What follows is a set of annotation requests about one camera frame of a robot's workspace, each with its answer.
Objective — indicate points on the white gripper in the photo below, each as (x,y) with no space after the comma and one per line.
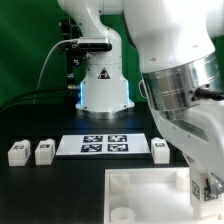
(200,135)

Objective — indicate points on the white square table top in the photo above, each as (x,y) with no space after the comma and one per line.
(150,196)

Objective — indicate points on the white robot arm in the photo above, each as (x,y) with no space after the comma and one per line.
(180,74)

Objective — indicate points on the white plate with AprilTags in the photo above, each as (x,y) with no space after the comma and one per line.
(77,145)

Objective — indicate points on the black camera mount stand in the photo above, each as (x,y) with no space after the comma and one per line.
(70,30)

